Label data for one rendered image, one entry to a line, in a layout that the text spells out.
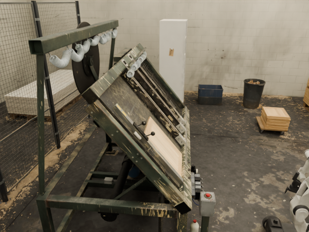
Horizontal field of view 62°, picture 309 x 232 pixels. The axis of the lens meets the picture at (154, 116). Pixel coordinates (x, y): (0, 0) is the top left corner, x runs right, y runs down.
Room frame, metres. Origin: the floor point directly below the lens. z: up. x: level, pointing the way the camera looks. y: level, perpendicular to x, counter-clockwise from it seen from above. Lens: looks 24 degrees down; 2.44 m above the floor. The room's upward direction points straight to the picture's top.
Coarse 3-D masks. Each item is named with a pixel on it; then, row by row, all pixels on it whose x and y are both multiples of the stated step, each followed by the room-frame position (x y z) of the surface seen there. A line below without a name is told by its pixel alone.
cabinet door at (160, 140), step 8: (152, 120) 2.47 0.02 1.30; (152, 128) 2.33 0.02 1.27; (152, 136) 2.20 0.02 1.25; (160, 136) 2.35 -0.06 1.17; (160, 144) 2.22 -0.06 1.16; (168, 144) 2.37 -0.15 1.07; (160, 152) 2.08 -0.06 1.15; (168, 152) 2.22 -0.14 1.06; (176, 152) 2.37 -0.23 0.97; (168, 160) 2.09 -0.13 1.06; (176, 160) 2.23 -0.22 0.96; (176, 168) 2.10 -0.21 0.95
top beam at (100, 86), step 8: (136, 48) 3.58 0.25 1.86; (120, 64) 2.63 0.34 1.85; (112, 72) 2.31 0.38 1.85; (120, 72) 2.48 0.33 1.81; (104, 80) 2.06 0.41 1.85; (112, 80) 2.18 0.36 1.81; (88, 88) 1.79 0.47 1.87; (96, 88) 1.84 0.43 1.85; (104, 88) 1.95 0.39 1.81; (88, 96) 1.78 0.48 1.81; (96, 96) 1.77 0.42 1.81
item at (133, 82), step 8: (128, 64) 2.78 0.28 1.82; (128, 80) 2.72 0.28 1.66; (136, 80) 2.77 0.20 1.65; (136, 88) 2.71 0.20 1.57; (144, 96) 2.70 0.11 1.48; (152, 104) 2.69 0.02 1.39; (160, 112) 2.68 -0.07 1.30; (160, 120) 2.68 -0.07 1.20; (168, 120) 2.71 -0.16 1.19; (176, 136) 2.66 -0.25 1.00
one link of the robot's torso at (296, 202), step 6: (306, 180) 2.02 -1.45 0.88; (300, 186) 2.01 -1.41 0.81; (306, 186) 1.99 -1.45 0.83; (300, 192) 2.00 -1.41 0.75; (306, 192) 1.90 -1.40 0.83; (294, 198) 1.99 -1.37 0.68; (300, 198) 1.92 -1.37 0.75; (306, 198) 1.90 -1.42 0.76; (294, 204) 1.94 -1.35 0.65; (300, 204) 1.91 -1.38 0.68; (306, 204) 1.90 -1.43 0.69; (294, 210) 1.90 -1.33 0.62
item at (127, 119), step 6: (114, 108) 2.02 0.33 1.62; (120, 114) 2.01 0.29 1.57; (126, 114) 2.06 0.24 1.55; (126, 120) 2.01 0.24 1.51; (132, 126) 2.00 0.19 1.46; (138, 132) 2.00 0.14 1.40; (144, 138) 1.99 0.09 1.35; (144, 144) 1.99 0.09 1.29; (150, 144) 2.00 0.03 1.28; (156, 150) 2.00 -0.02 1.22; (156, 156) 1.98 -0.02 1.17; (162, 156) 2.01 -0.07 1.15; (162, 162) 1.97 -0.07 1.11; (168, 162) 2.01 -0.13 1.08; (168, 168) 1.97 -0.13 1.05; (174, 174) 1.96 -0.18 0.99; (180, 180) 1.96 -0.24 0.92
